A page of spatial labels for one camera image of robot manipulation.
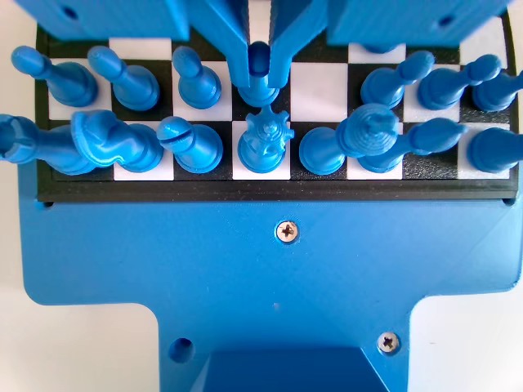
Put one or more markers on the blue chess pawn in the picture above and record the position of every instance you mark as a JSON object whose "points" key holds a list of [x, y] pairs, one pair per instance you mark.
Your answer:
{"points": [[69, 87], [198, 87], [135, 92], [439, 90], [259, 94], [494, 96], [382, 87]]}

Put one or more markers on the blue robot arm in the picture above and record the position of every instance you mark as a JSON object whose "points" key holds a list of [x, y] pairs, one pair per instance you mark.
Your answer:
{"points": [[286, 371]]}

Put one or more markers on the black and white chessboard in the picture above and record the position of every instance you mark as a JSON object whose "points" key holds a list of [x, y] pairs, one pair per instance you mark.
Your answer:
{"points": [[318, 81]]}

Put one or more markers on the blue chess knight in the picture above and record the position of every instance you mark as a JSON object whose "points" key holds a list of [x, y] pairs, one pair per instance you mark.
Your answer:
{"points": [[380, 49], [122, 143]]}

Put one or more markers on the blue chess bishop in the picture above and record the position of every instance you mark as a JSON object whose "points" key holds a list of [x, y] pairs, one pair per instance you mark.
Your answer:
{"points": [[433, 136], [196, 149]]}

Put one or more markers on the blue chess queen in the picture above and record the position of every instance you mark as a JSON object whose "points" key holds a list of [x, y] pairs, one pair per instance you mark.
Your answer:
{"points": [[261, 151]]}

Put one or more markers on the blue chess rook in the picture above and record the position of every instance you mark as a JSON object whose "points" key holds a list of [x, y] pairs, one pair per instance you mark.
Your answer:
{"points": [[49, 151], [494, 149]]}

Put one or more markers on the silver cross-head screw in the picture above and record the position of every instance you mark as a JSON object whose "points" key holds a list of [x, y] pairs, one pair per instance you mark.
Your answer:
{"points": [[288, 231], [388, 342]]}

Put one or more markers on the blue base plate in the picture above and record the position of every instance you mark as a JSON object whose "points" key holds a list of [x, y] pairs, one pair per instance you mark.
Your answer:
{"points": [[245, 265]]}

